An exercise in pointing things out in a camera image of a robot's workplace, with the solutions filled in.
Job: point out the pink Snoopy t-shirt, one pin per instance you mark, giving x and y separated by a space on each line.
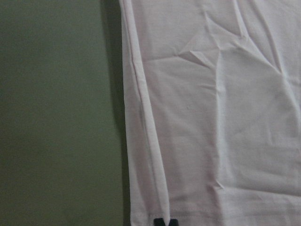
212 93

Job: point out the brown table mat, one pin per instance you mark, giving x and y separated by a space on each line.
63 154

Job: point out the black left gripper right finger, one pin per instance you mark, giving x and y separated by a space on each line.
173 222

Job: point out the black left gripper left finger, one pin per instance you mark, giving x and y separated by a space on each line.
159 222

